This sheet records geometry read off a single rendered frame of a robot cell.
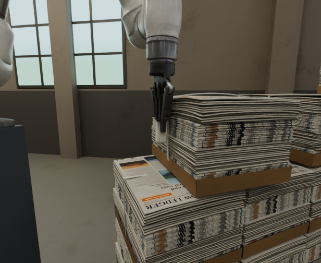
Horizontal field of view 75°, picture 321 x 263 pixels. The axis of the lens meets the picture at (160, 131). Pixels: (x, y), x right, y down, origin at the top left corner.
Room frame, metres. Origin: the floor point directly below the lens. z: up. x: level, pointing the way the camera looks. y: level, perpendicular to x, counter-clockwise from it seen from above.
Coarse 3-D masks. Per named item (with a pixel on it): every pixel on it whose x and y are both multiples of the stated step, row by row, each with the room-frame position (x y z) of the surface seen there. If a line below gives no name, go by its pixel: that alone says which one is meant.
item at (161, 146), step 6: (186, 96) 0.74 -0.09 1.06; (192, 96) 0.75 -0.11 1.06; (198, 96) 0.76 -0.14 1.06; (204, 96) 0.77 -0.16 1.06; (210, 96) 0.79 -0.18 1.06; (216, 96) 0.80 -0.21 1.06; (222, 96) 0.82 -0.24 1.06; (156, 144) 0.75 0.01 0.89; (162, 144) 0.68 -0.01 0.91; (162, 150) 0.69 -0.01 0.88
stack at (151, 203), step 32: (128, 160) 0.74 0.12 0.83; (128, 192) 0.53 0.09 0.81; (160, 192) 0.49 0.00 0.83; (256, 192) 0.53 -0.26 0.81; (288, 192) 0.59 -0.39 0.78; (320, 192) 0.66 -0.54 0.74; (128, 224) 0.53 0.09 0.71; (160, 224) 0.42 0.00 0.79; (192, 224) 0.45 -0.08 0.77; (224, 224) 0.49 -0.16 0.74; (256, 224) 0.54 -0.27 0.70; (288, 224) 0.59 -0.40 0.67; (128, 256) 0.57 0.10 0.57; (160, 256) 0.42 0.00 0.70; (192, 256) 0.46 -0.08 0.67; (256, 256) 0.54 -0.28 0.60; (288, 256) 0.59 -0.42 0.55; (320, 256) 0.68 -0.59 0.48
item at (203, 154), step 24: (192, 120) 0.49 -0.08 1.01; (216, 120) 0.46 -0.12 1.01; (240, 120) 0.48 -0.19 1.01; (264, 120) 0.50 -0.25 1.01; (288, 120) 0.53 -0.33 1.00; (192, 144) 0.47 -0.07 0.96; (216, 144) 0.47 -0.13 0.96; (240, 144) 0.49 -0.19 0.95; (264, 144) 0.51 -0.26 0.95; (288, 144) 0.54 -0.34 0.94; (192, 168) 0.47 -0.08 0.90; (216, 168) 0.47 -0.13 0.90; (240, 168) 0.49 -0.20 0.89; (264, 168) 0.51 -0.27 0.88
